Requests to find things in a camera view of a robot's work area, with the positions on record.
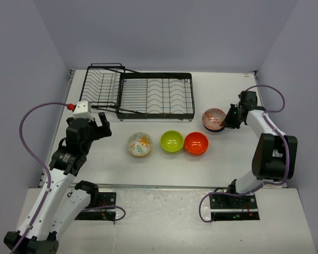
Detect blue patterned bowl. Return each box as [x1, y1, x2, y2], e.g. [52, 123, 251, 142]
[203, 125, 225, 133]

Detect brown red patterned bowl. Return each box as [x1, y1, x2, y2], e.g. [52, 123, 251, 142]
[202, 108, 226, 130]

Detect orange bowl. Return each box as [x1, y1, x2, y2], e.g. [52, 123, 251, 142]
[184, 132, 209, 153]
[186, 150, 207, 157]

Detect white floral pattern bowl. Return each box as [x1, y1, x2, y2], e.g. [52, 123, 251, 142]
[127, 132, 154, 154]

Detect yellow sun pattern bowl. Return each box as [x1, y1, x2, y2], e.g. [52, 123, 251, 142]
[129, 151, 151, 158]

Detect lime green bowl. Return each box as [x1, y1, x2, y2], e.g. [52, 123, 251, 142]
[162, 147, 183, 154]
[160, 130, 184, 150]

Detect orange bowl front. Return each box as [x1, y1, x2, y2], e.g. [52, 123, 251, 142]
[186, 150, 207, 157]

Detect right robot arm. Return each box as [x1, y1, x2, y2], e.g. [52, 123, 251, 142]
[220, 90, 298, 208]

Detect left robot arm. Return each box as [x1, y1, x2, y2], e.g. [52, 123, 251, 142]
[4, 113, 112, 253]

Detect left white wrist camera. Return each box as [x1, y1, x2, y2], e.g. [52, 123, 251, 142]
[73, 101, 93, 120]

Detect black wire dish rack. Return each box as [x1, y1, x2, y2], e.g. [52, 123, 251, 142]
[80, 63, 196, 121]

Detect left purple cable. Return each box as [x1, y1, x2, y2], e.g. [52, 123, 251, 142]
[4, 102, 76, 254]

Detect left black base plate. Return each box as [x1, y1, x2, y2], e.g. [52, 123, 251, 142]
[75, 190, 117, 222]

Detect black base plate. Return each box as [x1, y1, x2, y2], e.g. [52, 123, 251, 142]
[209, 194, 260, 222]
[75, 190, 117, 222]

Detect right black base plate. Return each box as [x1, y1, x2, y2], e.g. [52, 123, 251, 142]
[209, 194, 260, 222]

